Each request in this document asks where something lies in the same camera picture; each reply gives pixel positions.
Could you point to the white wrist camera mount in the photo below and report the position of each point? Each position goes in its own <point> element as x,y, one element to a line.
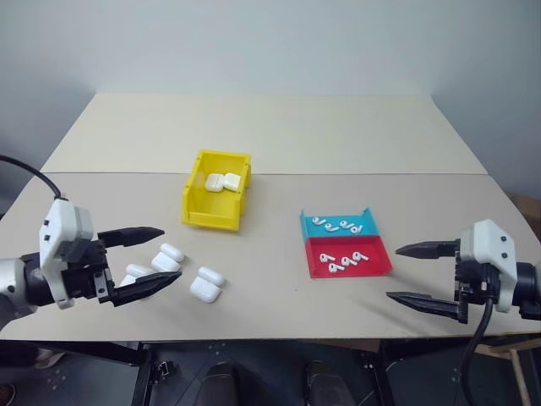
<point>490,245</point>
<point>59,224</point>

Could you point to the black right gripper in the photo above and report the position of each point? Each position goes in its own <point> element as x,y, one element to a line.
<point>475,283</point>

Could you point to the blue plastic tray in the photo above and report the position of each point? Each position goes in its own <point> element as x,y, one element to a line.
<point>372,226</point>

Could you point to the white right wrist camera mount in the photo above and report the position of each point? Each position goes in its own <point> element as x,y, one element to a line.
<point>490,245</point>

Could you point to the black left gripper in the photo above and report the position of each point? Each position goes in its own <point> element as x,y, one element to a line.
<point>84,279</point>

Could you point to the closed white charging case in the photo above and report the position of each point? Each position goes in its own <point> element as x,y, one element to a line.
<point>213,182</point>
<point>232,181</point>

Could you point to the red plastic tray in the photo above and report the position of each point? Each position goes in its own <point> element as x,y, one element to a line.
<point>376,262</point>

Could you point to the black metal table frame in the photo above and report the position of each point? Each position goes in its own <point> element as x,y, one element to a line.
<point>141,380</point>

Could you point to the white wireless earbud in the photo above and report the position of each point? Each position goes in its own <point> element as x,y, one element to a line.
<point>359,256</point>
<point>325,258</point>
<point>347,261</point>
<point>356,229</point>
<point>331,227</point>
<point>345,223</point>
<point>335,268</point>
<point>318,221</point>

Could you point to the dark rounded shape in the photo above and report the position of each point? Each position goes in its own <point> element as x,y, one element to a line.
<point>220,387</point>
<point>327,385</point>

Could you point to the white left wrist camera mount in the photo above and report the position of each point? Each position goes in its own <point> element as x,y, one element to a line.
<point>59,224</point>

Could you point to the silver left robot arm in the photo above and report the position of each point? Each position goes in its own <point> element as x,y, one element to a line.
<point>12,287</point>

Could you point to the yellow plastic bin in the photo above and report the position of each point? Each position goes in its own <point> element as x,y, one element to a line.
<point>211,211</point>

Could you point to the light wooden frame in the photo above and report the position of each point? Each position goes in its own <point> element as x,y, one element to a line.
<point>517,363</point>

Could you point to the open white charging case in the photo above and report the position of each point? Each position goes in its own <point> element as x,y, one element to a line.
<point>207,285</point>
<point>135,271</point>
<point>167,258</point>

